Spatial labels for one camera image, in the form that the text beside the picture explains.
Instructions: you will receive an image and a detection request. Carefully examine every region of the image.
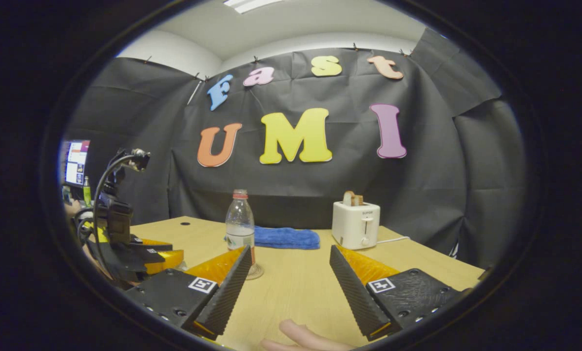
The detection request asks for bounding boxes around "white toaster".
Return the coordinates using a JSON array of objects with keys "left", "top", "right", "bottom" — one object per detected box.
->
[{"left": 331, "top": 201, "right": 381, "bottom": 251}]

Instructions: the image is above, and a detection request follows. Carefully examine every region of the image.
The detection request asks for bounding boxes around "clear plastic water bottle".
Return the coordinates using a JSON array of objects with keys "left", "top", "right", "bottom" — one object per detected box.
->
[{"left": 224, "top": 189, "right": 265, "bottom": 281}]

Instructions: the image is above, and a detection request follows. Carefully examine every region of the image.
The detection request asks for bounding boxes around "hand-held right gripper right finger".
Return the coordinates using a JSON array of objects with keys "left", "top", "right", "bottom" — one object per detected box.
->
[{"left": 329, "top": 245, "right": 467, "bottom": 342}]

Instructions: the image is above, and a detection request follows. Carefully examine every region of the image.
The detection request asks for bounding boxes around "blue towel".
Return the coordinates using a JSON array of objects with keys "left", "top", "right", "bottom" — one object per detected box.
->
[{"left": 253, "top": 226, "right": 321, "bottom": 251}]

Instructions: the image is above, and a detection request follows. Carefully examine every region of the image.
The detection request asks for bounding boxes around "ceiling light panel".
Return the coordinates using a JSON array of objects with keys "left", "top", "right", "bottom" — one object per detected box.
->
[{"left": 223, "top": 0, "right": 284, "bottom": 14}]

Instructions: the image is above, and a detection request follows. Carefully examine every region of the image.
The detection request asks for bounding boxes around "computer monitor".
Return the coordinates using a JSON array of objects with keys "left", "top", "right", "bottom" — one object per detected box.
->
[{"left": 61, "top": 140, "right": 91, "bottom": 188}]

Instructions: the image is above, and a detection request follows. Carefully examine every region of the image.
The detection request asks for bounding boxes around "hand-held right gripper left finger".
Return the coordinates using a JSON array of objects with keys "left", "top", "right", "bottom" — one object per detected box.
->
[{"left": 125, "top": 245, "right": 253, "bottom": 341}]

